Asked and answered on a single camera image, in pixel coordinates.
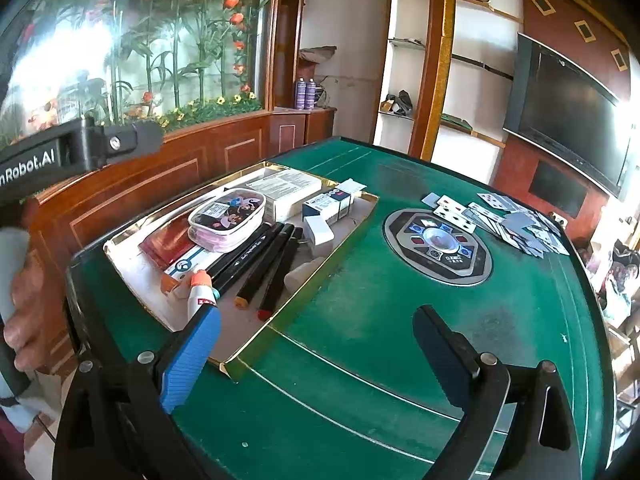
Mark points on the plain white box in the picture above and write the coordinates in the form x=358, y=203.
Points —
x=320, y=232

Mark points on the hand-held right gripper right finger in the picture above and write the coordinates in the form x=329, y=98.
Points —
x=445, y=355

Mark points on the black marker orange cap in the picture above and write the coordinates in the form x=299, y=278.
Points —
x=270, y=260

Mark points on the round dice control panel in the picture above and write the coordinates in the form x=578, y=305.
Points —
x=440, y=265

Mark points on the green flat box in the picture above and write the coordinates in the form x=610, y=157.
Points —
x=457, y=123

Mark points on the blue white medicine box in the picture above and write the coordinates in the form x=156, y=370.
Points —
x=330, y=205

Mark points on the long white carton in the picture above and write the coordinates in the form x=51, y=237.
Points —
x=290, y=190

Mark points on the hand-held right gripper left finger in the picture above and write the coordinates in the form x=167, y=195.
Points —
x=192, y=355

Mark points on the black flat television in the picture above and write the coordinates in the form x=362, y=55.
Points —
x=570, y=110

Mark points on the red wooden television cabinet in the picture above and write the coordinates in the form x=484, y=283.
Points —
x=510, y=170

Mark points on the white oblong object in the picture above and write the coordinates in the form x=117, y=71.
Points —
x=305, y=272

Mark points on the gold rimmed white tray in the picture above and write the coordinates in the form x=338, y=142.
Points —
x=240, y=330

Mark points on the white wall shelf unit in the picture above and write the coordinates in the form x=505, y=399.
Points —
x=480, y=90

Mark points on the cartoon print pencil case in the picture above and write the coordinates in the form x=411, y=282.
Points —
x=225, y=220

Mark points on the pile of clothes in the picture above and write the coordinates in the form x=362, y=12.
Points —
x=615, y=280

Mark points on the grey black pouch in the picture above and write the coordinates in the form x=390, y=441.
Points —
x=397, y=103

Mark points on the orange blue white box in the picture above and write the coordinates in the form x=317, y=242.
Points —
x=180, y=267

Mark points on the pile of playing cards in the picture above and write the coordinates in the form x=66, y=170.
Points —
x=515, y=225

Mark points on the red foil packet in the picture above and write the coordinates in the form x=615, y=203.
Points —
x=165, y=245

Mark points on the artificial flower display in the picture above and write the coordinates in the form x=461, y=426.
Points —
x=175, y=35

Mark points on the person's left hand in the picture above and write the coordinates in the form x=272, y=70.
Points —
x=40, y=310

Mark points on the black marker light-blue cap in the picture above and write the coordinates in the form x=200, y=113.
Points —
x=255, y=255

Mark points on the white bottle orange cap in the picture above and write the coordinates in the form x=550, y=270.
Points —
x=200, y=295

